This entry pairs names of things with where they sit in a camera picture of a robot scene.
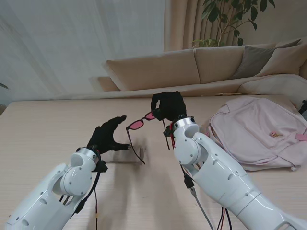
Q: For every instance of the white sheer curtain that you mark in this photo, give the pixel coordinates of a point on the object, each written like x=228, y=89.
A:
x=72, y=48

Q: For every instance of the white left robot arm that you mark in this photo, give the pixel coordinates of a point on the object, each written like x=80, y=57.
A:
x=48, y=198

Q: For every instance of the beige throw pillow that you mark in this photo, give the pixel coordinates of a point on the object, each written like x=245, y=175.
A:
x=285, y=60

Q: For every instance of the black glasses with pink lenses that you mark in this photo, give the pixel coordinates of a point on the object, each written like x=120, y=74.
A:
x=136, y=124

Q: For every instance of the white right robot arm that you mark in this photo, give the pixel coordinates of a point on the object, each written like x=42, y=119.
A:
x=227, y=182

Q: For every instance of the pale pink backpack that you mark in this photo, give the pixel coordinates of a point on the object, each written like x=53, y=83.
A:
x=256, y=134

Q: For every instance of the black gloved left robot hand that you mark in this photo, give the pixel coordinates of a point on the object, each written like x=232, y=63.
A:
x=103, y=136

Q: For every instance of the cream fabric glasses pouch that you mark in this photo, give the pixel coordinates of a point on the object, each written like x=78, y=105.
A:
x=122, y=157

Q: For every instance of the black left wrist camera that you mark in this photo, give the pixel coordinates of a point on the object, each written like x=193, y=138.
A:
x=100, y=166

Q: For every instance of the beige pleated curtain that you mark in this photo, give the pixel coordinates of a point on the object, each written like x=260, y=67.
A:
x=182, y=24

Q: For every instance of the green leafy indoor plant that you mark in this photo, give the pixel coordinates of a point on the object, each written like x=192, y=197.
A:
x=225, y=16

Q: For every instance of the dark object beside table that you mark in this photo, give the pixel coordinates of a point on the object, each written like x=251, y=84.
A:
x=303, y=109

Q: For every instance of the beige sofa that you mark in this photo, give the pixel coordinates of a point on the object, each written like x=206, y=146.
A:
x=156, y=72

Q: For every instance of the small green plant leaves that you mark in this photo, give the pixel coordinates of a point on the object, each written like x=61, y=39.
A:
x=3, y=85

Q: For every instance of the grey throw pillow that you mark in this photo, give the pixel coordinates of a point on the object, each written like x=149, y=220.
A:
x=254, y=61

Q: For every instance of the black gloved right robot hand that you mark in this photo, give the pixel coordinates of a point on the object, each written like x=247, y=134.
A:
x=171, y=105

